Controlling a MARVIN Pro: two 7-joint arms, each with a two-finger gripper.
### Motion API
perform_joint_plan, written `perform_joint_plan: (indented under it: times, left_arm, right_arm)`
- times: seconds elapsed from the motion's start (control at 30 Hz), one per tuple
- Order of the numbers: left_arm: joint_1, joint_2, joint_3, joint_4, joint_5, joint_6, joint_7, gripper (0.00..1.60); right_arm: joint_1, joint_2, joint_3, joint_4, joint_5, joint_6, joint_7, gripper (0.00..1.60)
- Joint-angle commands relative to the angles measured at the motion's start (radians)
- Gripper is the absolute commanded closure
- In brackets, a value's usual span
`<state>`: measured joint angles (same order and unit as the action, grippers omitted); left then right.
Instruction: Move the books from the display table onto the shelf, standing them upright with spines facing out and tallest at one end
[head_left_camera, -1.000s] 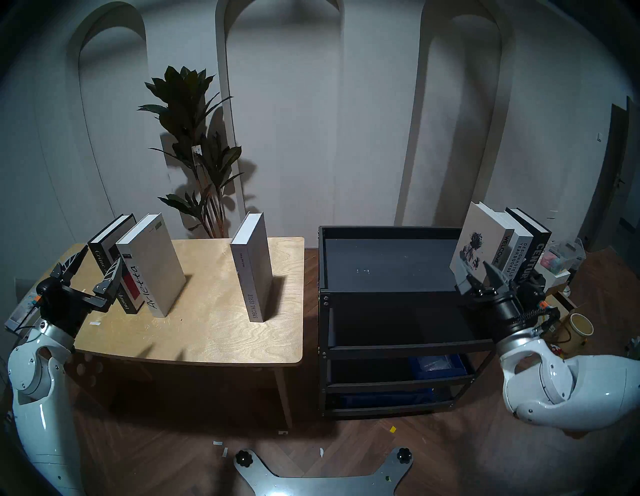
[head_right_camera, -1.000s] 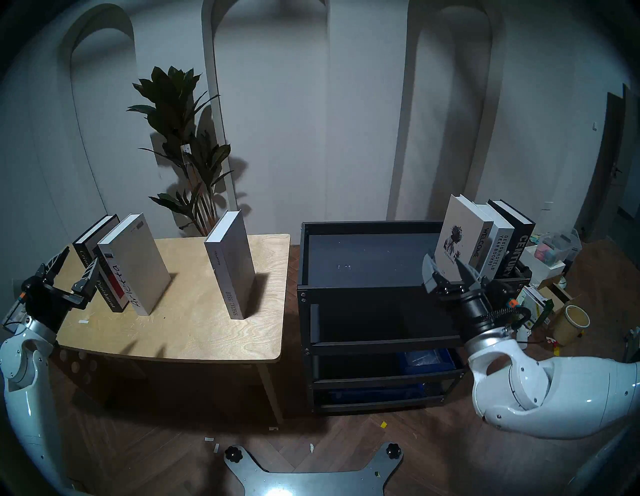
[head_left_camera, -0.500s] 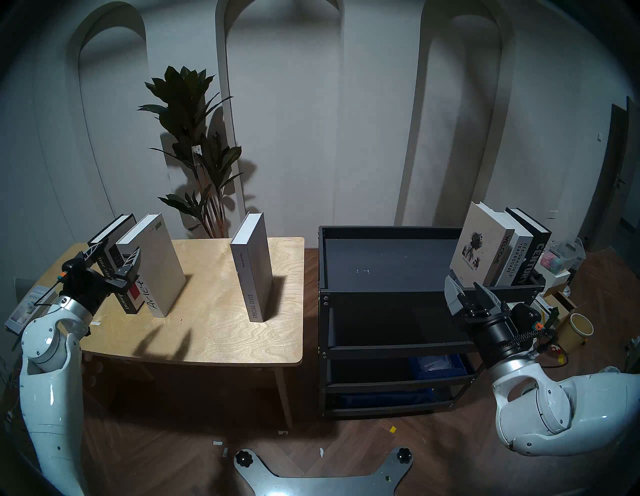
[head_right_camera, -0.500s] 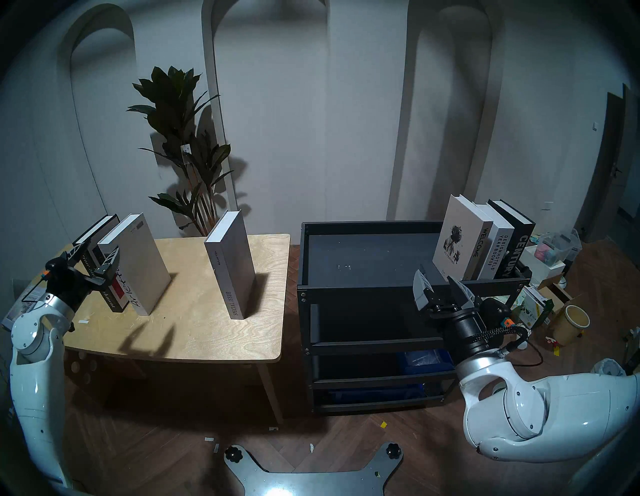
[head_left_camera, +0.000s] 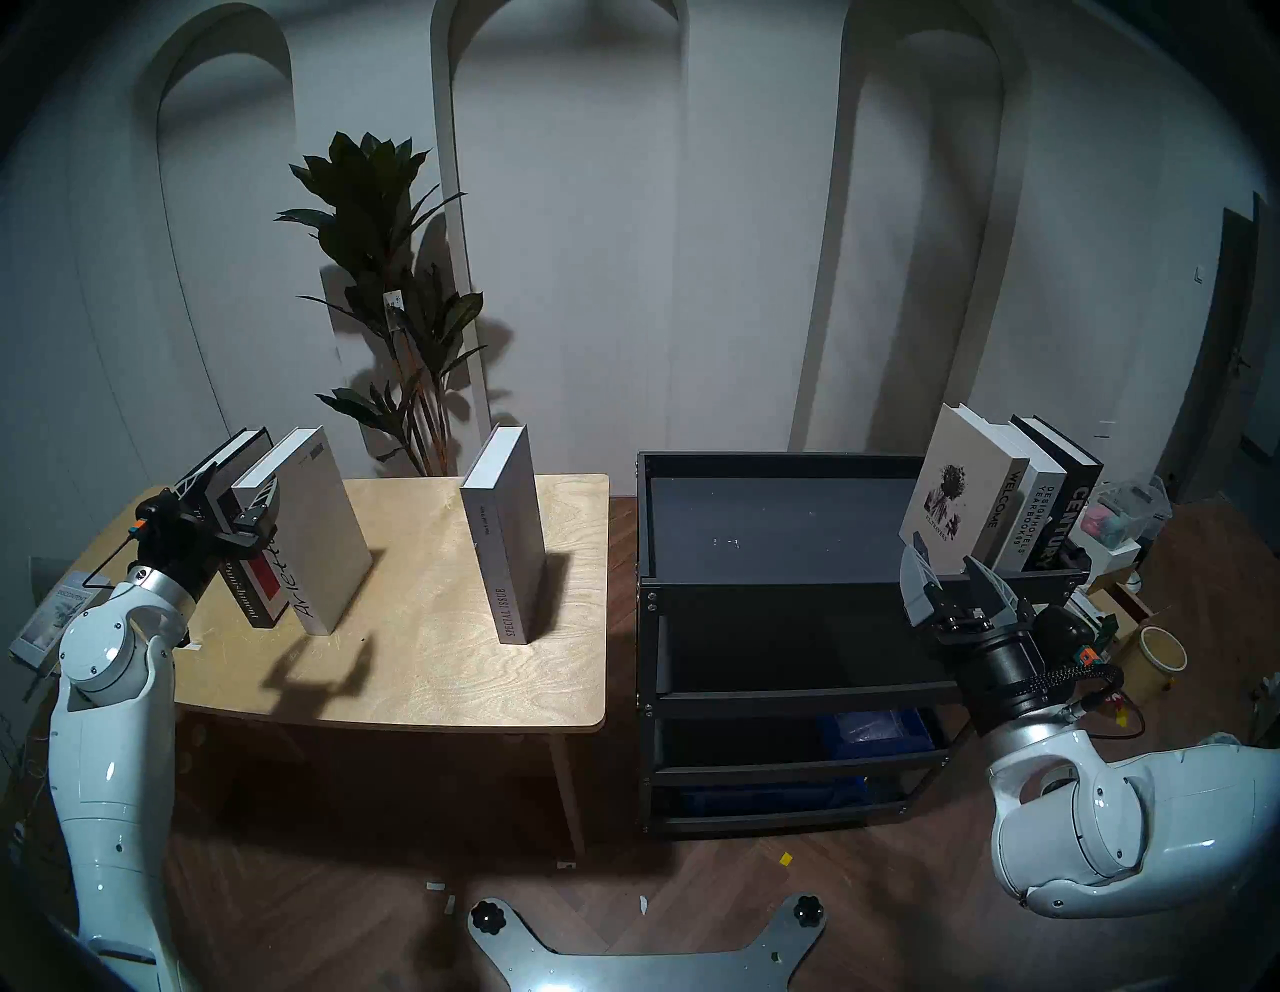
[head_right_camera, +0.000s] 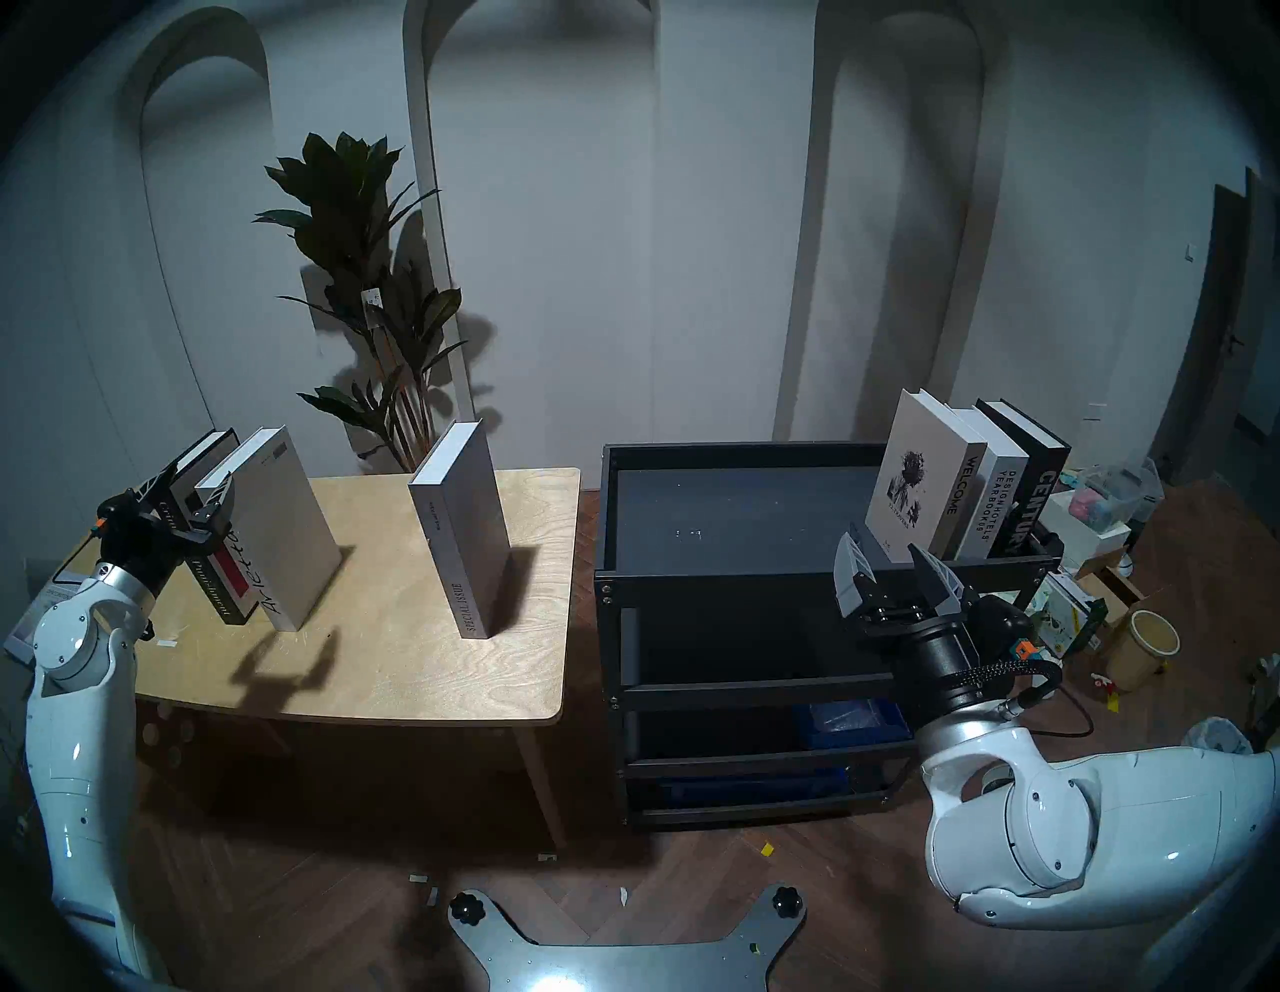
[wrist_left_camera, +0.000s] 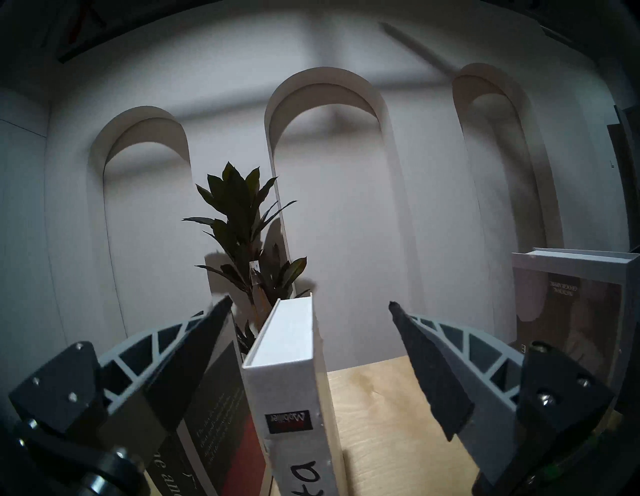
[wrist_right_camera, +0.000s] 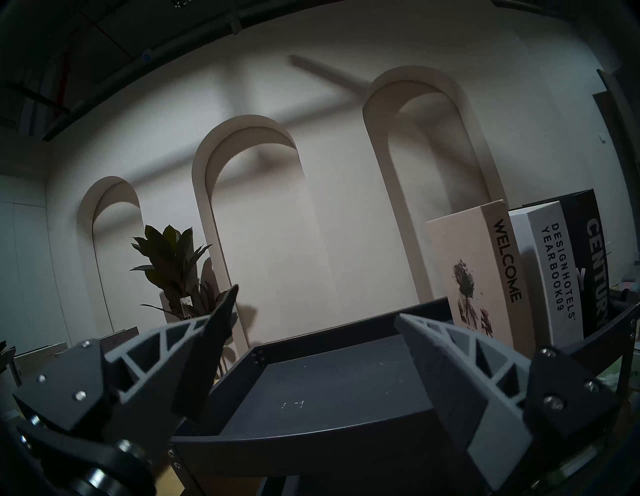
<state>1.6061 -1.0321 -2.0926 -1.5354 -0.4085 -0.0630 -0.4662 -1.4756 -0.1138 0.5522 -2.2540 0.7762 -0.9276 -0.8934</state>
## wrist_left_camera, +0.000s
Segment grey Special Issue book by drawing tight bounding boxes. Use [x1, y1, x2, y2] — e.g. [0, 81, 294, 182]
[511, 248, 640, 401]

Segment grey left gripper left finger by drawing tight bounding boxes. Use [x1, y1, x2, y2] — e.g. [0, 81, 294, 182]
[9, 295, 234, 451]

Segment black Crime and Punishment book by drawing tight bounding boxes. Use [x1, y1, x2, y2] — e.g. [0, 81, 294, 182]
[147, 315, 273, 496]

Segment dark room door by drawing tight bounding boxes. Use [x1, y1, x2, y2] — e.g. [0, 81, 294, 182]
[607, 105, 640, 251]

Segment white Arietta book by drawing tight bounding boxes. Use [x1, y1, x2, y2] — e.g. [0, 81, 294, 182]
[241, 293, 348, 496]

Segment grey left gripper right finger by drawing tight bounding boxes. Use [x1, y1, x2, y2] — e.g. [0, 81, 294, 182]
[389, 300, 616, 493]

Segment dark green potted plant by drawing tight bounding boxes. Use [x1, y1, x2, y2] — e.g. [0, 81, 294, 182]
[182, 161, 313, 356]

